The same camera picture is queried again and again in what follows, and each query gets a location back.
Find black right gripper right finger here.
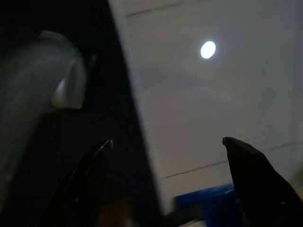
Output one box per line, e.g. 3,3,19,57
222,136,303,227

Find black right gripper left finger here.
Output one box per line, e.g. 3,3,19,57
40,139,114,227

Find blue plastic crate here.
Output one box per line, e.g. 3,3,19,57
174,182,240,220

